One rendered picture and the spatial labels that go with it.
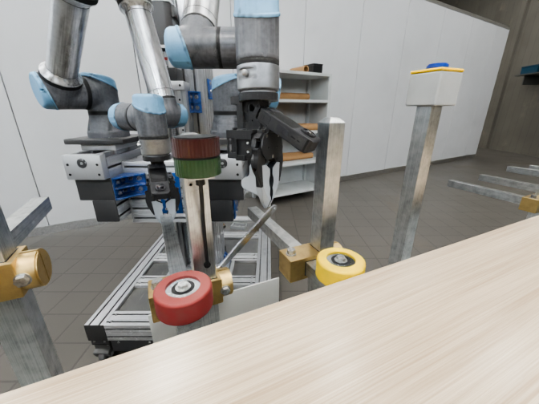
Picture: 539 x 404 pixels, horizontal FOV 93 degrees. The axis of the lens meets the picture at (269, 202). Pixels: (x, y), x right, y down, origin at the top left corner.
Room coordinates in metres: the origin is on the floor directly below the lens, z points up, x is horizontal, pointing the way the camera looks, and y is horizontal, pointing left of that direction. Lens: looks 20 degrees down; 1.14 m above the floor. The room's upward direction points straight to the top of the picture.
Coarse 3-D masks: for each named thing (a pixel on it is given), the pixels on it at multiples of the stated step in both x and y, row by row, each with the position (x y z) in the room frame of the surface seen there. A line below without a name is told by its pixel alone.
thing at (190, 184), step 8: (176, 136) 0.33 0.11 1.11; (184, 136) 0.33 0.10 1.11; (192, 136) 0.33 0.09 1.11; (200, 136) 0.33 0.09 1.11; (208, 136) 0.33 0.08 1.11; (216, 136) 0.34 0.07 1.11; (184, 184) 0.35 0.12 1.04; (192, 184) 0.36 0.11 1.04; (200, 184) 0.32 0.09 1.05; (208, 184) 0.37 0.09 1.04; (200, 192) 0.33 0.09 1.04; (200, 200) 0.33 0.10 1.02; (208, 256) 0.36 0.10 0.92; (208, 264) 0.36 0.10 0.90
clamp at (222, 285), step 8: (216, 272) 0.39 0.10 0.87; (224, 272) 0.39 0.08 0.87; (216, 280) 0.36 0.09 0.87; (224, 280) 0.38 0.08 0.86; (232, 280) 0.38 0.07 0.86; (216, 288) 0.36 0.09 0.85; (224, 288) 0.37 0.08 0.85; (232, 288) 0.37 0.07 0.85; (152, 296) 0.32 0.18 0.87; (216, 296) 0.36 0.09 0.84; (152, 304) 0.32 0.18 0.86; (216, 304) 0.36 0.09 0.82; (152, 312) 0.32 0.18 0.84; (152, 320) 0.32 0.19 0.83
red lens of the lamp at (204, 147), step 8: (176, 144) 0.31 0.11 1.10; (184, 144) 0.31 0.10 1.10; (192, 144) 0.31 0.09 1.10; (200, 144) 0.31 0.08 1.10; (208, 144) 0.31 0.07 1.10; (216, 144) 0.33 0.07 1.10; (176, 152) 0.31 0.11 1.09; (184, 152) 0.31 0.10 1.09; (192, 152) 0.31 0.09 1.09; (200, 152) 0.31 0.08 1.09; (208, 152) 0.31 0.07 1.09; (216, 152) 0.32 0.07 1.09
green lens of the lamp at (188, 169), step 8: (176, 160) 0.31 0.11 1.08; (184, 160) 0.31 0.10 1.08; (192, 160) 0.31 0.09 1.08; (200, 160) 0.31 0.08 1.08; (208, 160) 0.31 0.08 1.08; (216, 160) 0.32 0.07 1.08; (176, 168) 0.31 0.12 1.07; (184, 168) 0.31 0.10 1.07; (192, 168) 0.31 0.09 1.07; (200, 168) 0.31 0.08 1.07; (208, 168) 0.31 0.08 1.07; (216, 168) 0.32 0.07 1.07; (184, 176) 0.31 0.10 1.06; (192, 176) 0.31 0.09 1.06; (200, 176) 0.31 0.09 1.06; (208, 176) 0.31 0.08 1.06
